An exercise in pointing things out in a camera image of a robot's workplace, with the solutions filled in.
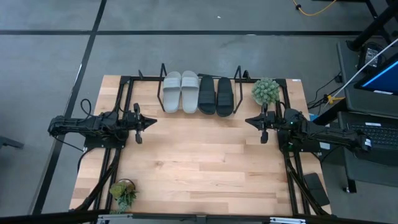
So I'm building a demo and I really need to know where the succulent in dark bowl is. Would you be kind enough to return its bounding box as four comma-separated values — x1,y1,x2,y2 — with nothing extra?
108,178,139,215

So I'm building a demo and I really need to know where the black metal shoe shelf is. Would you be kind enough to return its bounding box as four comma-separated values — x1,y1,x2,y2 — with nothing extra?
156,63,244,114

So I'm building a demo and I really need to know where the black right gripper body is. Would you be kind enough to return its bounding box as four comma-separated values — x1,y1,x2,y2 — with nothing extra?
259,103,279,145

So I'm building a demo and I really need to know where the black flat pad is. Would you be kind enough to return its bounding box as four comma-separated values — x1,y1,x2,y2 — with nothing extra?
303,172,331,207

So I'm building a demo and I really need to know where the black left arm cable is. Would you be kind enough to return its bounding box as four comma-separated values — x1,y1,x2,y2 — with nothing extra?
80,98,93,118

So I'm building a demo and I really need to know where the green plant in white pot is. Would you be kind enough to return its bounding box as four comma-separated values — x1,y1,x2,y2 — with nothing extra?
251,77,280,107

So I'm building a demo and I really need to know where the black keyboard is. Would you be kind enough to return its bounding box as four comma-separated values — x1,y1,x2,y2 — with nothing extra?
346,119,398,156

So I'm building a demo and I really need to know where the black desk leg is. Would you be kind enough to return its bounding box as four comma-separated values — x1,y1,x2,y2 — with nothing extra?
346,0,398,52

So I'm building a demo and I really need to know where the black overhead mount beam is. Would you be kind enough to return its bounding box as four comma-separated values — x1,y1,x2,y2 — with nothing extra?
0,210,398,224

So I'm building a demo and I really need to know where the black adapter with label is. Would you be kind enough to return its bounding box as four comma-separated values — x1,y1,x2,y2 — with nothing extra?
357,42,386,71

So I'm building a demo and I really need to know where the yellow floor cable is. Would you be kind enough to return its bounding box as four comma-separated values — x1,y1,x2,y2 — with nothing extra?
292,0,338,17

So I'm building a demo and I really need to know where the dark grey side desk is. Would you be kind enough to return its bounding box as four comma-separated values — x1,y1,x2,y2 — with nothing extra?
312,40,398,194

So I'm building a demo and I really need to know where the monitor with blue screen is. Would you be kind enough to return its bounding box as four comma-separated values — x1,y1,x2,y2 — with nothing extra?
353,52,398,96

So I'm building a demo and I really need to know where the grey chair base leg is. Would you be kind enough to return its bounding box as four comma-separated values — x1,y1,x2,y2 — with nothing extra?
0,135,25,150

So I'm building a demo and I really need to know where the thin white rod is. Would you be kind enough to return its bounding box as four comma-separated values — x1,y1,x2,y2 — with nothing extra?
325,37,398,105

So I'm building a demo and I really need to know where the grey slide sandal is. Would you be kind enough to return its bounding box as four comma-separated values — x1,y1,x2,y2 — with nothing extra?
180,70,201,114
162,71,182,114

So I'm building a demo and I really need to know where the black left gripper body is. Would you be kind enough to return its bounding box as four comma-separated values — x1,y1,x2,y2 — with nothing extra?
123,103,145,145

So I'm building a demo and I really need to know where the black slide sandal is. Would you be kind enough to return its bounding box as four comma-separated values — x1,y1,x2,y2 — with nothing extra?
197,75,217,115
215,77,235,118

